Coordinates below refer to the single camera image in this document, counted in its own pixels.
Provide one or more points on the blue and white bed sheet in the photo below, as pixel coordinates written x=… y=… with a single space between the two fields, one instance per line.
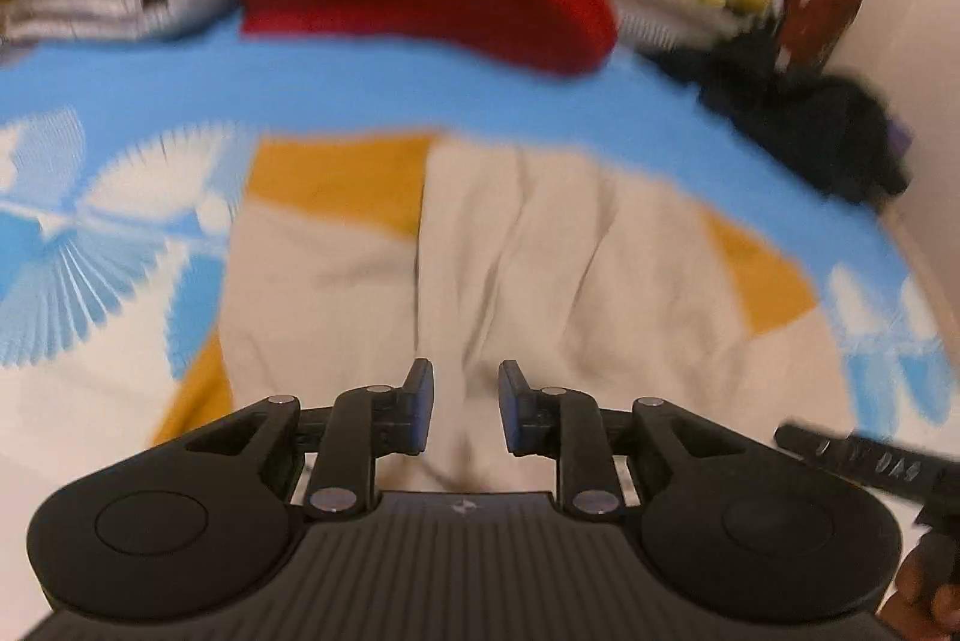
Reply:
x=122 y=165

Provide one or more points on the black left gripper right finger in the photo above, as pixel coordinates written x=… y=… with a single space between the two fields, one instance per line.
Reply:
x=728 y=523

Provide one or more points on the beige and mustard garment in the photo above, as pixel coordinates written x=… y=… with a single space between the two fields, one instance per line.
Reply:
x=351 y=258

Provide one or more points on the person's right hand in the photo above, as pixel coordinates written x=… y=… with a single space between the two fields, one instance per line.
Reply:
x=915 y=610

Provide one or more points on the black clothes pile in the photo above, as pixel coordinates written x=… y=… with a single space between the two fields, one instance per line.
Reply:
x=828 y=129

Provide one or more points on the dark red plush cushion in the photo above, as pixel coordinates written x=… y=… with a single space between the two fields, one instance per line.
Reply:
x=811 y=29

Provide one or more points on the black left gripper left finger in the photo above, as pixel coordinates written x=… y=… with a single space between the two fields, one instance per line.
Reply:
x=205 y=518

